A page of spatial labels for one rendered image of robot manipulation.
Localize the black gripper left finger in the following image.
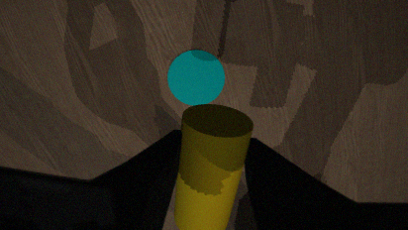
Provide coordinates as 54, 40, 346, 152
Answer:
0, 130, 182, 230

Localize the yellow cylinder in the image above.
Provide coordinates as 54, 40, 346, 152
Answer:
174, 104, 254, 230

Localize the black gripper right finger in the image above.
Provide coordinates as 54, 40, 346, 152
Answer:
244, 138, 408, 230

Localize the cyan circle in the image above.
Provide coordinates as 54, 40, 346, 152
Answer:
167, 50, 225, 105

